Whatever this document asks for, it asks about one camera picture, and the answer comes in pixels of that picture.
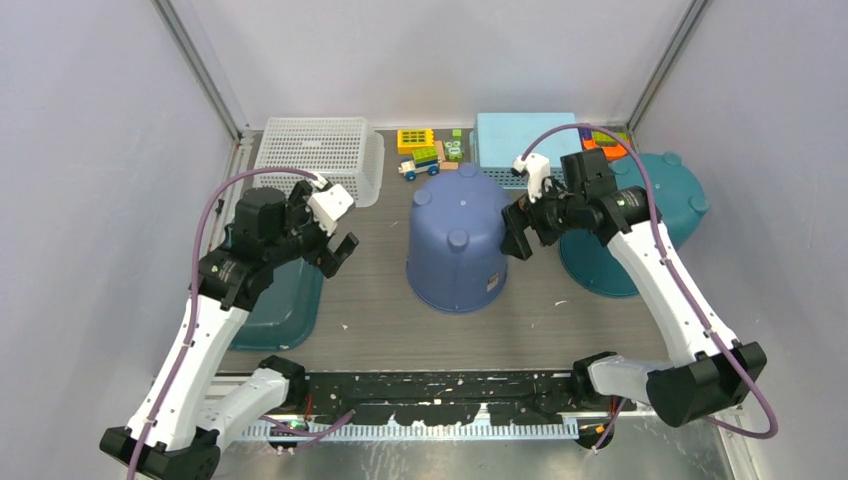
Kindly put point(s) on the orange purple toy blocks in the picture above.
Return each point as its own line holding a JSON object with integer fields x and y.
{"x": 591, "y": 139}

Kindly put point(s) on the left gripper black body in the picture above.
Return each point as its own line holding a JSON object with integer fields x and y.
{"x": 303, "y": 235}

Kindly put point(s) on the green monster toy block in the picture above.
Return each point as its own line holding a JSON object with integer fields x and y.
{"x": 453, "y": 147}

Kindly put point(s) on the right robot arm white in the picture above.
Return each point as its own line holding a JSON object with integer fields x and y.
{"x": 708, "y": 369}

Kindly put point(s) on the white toy car blue wheels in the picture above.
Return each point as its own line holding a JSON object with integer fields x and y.
{"x": 423, "y": 161}

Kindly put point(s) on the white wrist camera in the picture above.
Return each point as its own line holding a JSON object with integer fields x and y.
{"x": 329, "y": 206}
{"x": 534, "y": 168}

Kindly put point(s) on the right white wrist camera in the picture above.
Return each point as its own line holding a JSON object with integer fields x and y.
{"x": 534, "y": 168}

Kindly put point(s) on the yellow toy block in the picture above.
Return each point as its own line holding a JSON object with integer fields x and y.
{"x": 409, "y": 140}

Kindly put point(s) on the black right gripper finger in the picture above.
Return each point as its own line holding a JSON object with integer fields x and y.
{"x": 515, "y": 217}
{"x": 516, "y": 244}

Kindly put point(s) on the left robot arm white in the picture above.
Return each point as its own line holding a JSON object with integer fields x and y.
{"x": 173, "y": 435}

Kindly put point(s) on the white perforated plastic basket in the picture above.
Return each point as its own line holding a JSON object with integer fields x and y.
{"x": 344, "y": 150}

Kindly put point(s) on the light blue perforated basket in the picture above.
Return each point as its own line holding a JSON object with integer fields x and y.
{"x": 497, "y": 139}

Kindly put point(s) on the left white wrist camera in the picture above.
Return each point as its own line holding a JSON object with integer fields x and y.
{"x": 329, "y": 206}

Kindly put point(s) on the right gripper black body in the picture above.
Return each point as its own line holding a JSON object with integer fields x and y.
{"x": 552, "y": 214}

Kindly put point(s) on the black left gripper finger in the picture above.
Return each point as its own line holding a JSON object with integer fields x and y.
{"x": 329, "y": 263}
{"x": 346, "y": 248}

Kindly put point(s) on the blue round bucket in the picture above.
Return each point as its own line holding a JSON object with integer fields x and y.
{"x": 454, "y": 262}

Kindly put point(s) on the teal transparent plastic tub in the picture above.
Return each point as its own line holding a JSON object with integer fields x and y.
{"x": 281, "y": 298}

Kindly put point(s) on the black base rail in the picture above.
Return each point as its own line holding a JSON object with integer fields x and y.
{"x": 444, "y": 398}

